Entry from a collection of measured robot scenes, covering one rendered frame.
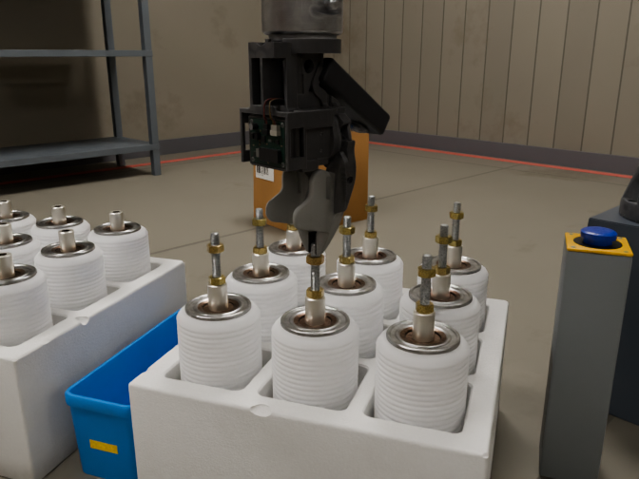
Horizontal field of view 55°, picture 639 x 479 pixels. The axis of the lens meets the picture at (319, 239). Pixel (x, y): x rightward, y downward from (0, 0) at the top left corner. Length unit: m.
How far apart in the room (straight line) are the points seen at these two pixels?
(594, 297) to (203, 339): 0.45
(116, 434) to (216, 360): 0.20
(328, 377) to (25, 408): 0.40
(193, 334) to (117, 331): 0.30
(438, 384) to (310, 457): 0.15
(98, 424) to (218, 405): 0.22
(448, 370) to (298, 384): 0.16
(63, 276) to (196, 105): 2.72
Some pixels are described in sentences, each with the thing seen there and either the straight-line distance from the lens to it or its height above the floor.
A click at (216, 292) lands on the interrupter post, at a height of 0.27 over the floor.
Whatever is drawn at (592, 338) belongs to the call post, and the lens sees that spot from 0.81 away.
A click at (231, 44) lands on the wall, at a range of 3.73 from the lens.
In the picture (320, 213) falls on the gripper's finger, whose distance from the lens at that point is 0.60.
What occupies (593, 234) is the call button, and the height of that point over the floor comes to 0.33.
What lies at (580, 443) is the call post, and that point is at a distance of 0.88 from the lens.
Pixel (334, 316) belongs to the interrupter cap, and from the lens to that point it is 0.68.
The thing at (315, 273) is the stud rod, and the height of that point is 0.31.
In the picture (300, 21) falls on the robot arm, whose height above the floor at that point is 0.56.
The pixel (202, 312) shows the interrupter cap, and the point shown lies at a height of 0.25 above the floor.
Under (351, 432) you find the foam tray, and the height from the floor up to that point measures 0.18.
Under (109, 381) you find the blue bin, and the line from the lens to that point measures 0.92.
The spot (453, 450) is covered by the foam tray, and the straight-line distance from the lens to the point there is 0.61.
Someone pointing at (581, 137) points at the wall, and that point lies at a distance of 3.23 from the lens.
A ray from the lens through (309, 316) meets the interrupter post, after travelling 0.66.
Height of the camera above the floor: 0.53
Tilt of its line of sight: 17 degrees down
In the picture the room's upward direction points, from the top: straight up
